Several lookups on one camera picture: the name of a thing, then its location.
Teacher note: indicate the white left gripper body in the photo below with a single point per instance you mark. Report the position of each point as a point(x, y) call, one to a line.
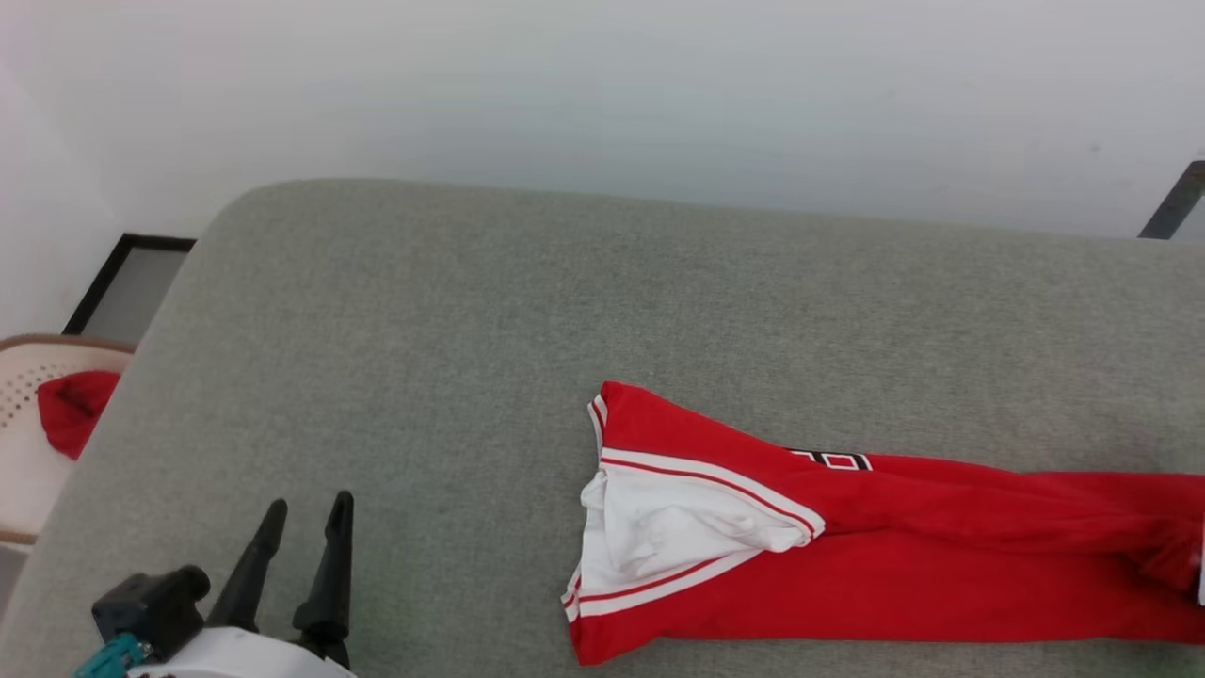
point(235, 656)

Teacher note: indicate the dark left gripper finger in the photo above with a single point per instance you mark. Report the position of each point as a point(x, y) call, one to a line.
point(249, 565)
point(331, 574)

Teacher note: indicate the red white basketball jersey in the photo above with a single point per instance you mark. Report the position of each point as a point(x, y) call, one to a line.
point(941, 584)

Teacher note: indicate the red cloth in basket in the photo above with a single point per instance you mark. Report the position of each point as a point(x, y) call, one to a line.
point(75, 405)

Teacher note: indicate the beige perforated laundry basket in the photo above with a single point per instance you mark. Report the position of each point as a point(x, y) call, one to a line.
point(24, 471)

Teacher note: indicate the grey fabric sofa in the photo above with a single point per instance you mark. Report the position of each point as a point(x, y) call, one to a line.
point(471, 330)

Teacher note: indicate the black framed grey panel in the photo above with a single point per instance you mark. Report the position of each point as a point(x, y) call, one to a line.
point(132, 292)

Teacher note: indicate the dark grey metal bar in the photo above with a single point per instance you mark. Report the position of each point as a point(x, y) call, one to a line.
point(1172, 200)

